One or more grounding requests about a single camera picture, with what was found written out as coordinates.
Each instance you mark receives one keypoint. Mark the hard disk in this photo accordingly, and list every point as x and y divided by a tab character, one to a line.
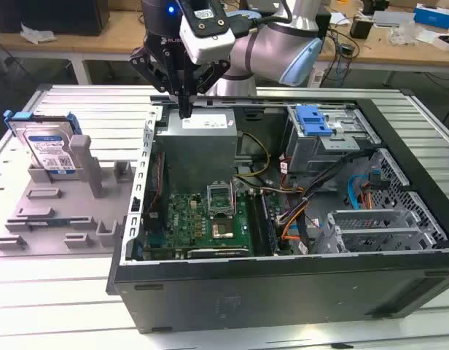
46	146

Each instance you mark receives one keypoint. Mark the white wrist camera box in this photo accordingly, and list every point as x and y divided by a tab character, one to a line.
210	49

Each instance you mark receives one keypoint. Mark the white power strip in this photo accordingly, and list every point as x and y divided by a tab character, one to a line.
318	78

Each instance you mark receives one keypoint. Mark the crumpled white paper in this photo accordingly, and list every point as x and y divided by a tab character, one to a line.
36	34

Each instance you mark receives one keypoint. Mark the grey power supply unit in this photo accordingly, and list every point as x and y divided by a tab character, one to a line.
195	153

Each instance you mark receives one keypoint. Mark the black graphics card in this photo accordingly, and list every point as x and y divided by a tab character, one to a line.
217	252

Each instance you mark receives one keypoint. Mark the black RAM slot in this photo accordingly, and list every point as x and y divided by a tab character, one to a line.
270	226
256	222

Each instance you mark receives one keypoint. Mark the metal disk bay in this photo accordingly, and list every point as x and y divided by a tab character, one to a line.
374	233

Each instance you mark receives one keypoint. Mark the blue plastic drive bracket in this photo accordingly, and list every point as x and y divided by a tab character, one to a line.
312	120

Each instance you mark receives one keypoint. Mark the grey parts rack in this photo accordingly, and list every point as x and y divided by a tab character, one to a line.
64	215

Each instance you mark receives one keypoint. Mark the RAM stick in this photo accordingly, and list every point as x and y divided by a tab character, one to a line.
57	221

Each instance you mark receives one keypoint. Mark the blue and white carton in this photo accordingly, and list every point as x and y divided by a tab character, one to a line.
436	16

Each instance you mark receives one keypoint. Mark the small black box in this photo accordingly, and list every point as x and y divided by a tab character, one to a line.
361	28

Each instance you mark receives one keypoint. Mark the wooden desk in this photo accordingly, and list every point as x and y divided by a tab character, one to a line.
392	54
82	45

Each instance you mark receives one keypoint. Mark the metal optical drive cage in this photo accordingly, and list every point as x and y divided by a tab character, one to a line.
319	153

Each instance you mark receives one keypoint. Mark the green motherboard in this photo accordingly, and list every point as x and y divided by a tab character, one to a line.
184	218

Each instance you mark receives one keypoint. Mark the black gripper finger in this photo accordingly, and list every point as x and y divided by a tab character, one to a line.
211	78
151	69

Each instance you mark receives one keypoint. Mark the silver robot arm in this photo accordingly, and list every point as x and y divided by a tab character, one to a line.
268	43

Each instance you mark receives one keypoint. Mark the black open PC case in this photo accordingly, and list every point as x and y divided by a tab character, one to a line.
283	291

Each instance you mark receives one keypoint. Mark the large black box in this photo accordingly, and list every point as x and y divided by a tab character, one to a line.
64	14

